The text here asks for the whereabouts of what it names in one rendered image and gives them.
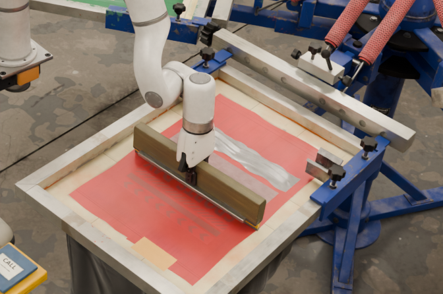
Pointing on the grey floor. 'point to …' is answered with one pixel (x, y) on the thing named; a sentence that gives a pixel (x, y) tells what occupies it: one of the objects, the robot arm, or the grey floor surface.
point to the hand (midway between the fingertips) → (196, 173)
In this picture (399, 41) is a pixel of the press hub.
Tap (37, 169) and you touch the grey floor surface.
